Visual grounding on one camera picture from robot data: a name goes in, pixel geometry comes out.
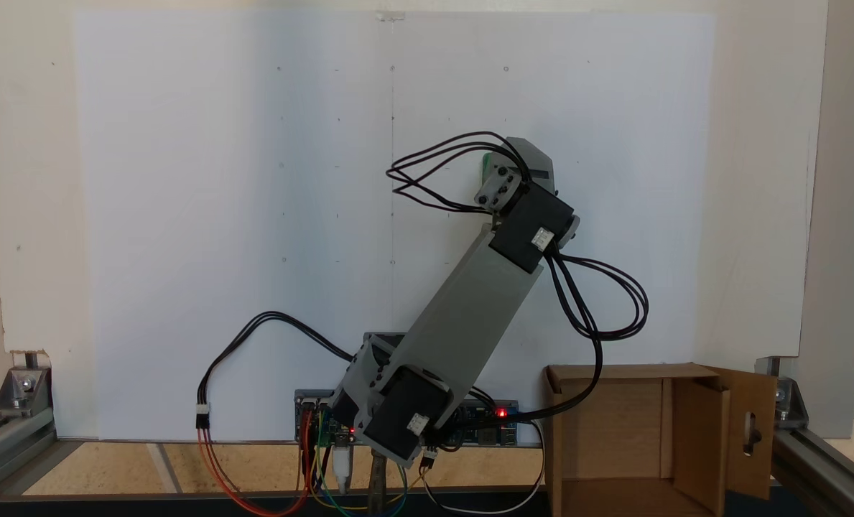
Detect brown cardboard box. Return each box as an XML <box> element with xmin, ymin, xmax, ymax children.
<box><xmin>544</xmin><ymin>363</ymin><xmax>778</xmax><ymax>517</ymax></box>

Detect small blue circuit board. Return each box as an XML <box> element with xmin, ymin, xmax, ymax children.
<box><xmin>294</xmin><ymin>389</ymin><xmax>356</xmax><ymax>447</ymax></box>

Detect white paper sheet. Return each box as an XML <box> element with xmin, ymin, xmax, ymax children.
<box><xmin>73</xmin><ymin>10</ymin><xmax>715</xmax><ymax>442</ymax></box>

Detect black gripper servo cable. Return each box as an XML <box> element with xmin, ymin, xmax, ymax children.
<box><xmin>385</xmin><ymin>131</ymin><xmax>537</xmax><ymax>215</ymax></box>

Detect black forearm servo cable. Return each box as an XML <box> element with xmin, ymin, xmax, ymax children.
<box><xmin>427</xmin><ymin>248</ymin><xmax>650</xmax><ymax>440</ymax></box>

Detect black base servo cable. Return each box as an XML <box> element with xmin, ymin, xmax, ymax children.
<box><xmin>470</xmin><ymin>386</ymin><xmax>503</xmax><ymax>416</ymax></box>

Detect grey frame upright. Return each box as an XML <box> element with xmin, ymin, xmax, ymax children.
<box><xmin>799</xmin><ymin>0</ymin><xmax>854</xmax><ymax>440</ymax></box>

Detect metal corner bracket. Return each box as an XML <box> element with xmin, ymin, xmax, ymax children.
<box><xmin>774</xmin><ymin>376</ymin><xmax>809</xmax><ymax>429</ymax></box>
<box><xmin>0</xmin><ymin>365</ymin><xmax>53</xmax><ymax>419</ymax></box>

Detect coloured jumper wires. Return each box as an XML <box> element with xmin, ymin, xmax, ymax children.
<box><xmin>307</xmin><ymin>409</ymin><xmax>410</xmax><ymax>517</ymax></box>

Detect black cable with white connector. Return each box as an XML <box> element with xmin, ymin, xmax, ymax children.
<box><xmin>196</xmin><ymin>310</ymin><xmax>356</xmax><ymax>432</ymax></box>

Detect aluminium frame profile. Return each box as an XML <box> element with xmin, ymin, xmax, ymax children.
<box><xmin>771</xmin><ymin>424</ymin><xmax>854</xmax><ymax>517</ymax></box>
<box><xmin>0</xmin><ymin>411</ymin><xmax>58</xmax><ymax>507</ymax></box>

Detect red wire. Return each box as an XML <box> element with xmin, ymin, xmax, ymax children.
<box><xmin>197</xmin><ymin>409</ymin><xmax>315</xmax><ymax>517</ymax></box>

